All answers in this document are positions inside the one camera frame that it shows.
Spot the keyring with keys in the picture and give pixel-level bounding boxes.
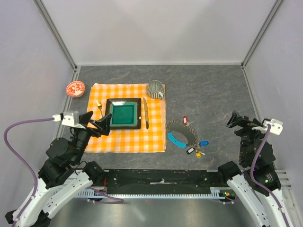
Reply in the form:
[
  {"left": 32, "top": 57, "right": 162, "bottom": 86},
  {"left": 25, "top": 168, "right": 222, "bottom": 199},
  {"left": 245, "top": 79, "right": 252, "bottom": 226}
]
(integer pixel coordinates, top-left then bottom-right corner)
[{"left": 166, "top": 116, "right": 205, "bottom": 158}]

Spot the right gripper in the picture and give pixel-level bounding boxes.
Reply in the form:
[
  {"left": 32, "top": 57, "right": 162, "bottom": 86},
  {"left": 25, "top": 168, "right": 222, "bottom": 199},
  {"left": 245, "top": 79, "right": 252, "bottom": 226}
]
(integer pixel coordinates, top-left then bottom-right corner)
[{"left": 226, "top": 109, "right": 270, "bottom": 163}]

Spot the teal square plate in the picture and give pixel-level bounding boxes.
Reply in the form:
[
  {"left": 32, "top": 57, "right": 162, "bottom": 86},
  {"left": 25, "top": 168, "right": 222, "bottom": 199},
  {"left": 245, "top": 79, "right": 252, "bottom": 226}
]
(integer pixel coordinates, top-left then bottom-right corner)
[{"left": 106, "top": 97, "right": 142, "bottom": 130}]

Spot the blue carabiner tag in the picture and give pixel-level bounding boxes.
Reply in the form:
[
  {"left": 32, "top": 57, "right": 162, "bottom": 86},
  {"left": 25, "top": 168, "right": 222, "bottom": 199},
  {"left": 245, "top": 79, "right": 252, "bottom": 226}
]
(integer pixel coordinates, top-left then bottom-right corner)
[{"left": 167, "top": 132, "right": 187, "bottom": 148}]

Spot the red patterned small bowl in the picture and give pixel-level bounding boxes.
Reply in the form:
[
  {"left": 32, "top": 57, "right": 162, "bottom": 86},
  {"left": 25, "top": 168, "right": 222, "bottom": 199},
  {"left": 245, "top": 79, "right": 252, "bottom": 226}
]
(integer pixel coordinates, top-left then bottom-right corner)
[{"left": 66, "top": 81, "right": 85, "bottom": 98}]

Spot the grey cable duct rail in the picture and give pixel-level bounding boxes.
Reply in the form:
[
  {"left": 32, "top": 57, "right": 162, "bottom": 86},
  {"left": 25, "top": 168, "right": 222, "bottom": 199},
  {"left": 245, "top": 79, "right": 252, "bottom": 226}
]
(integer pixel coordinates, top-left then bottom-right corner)
[{"left": 75, "top": 188, "right": 237, "bottom": 199}]

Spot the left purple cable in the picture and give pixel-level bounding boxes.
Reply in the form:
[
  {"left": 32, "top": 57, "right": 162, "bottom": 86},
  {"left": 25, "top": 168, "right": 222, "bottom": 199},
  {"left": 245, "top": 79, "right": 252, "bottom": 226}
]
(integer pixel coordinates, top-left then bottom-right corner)
[{"left": 3, "top": 114, "right": 63, "bottom": 227}]

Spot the striped grey mug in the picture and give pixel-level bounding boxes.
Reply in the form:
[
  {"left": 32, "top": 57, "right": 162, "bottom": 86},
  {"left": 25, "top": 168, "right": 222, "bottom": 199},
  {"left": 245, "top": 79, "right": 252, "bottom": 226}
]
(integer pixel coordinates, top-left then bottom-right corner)
[{"left": 147, "top": 80, "right": 164, "bottom": 99}]

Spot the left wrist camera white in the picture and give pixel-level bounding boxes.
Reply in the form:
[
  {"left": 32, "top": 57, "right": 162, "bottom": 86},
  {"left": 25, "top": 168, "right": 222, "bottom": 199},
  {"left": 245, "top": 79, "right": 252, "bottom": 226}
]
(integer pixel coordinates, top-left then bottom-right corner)
[{"left": 61, "top": 110, "right": 79, "bottom": 128}]

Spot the gold knife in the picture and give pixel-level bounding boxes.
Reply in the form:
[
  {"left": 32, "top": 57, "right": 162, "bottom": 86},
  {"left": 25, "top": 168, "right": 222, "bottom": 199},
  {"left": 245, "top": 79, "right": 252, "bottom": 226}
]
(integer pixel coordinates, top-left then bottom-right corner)
[{"left": 143, "top": 98, "right": 150, "bottom": 130}]

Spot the orange checkered cloth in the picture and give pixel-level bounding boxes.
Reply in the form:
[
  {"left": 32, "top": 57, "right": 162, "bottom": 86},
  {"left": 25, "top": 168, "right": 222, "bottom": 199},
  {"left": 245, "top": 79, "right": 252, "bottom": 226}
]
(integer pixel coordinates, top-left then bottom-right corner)
[{"left": 85, "top": 83, "right": 167, "bottom": 153}]

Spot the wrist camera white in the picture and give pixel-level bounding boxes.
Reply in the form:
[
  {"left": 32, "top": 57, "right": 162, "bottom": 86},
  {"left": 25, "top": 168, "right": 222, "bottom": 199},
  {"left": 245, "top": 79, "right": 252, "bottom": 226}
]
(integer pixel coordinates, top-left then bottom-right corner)
[
  {"left": 252, "top": 118, "right": 284, "bottom": 136},
  {"left": 61, "top": 110, "right": 79, "bottom": 128}
]

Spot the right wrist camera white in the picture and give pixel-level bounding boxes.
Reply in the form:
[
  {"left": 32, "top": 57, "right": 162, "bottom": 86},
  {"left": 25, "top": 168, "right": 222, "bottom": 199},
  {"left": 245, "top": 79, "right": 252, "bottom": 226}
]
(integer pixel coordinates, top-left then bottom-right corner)
[{"left": 252, "top": 118, "right": 284, "bottom": 136}]

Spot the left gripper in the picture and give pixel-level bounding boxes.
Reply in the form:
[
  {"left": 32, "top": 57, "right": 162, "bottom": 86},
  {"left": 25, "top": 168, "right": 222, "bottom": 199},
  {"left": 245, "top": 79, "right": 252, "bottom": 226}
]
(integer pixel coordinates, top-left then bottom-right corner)
[{"left": 72, "top": 110, "right": 113, "bottom": 163}]

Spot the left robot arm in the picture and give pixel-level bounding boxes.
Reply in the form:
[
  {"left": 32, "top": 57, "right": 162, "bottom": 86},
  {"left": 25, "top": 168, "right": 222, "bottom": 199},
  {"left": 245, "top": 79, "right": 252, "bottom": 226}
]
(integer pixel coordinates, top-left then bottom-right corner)
[{"left": 3, "top": 111, "right": 112, "bottom": 227}]

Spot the gold fork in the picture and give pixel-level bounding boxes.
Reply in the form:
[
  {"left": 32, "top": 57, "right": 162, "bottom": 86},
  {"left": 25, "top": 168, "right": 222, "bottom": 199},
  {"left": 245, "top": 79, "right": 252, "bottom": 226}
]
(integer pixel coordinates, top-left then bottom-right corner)
[{"left": 96, "top": 100, "right": 104, "bottom": 118}]

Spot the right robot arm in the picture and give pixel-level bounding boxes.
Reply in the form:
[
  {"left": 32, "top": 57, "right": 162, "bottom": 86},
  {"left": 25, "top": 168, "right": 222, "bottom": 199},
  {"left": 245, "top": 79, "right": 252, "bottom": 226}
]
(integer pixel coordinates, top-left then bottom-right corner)
[{"left": 217, "top": 111, "right": 294, "bottom": 227}]

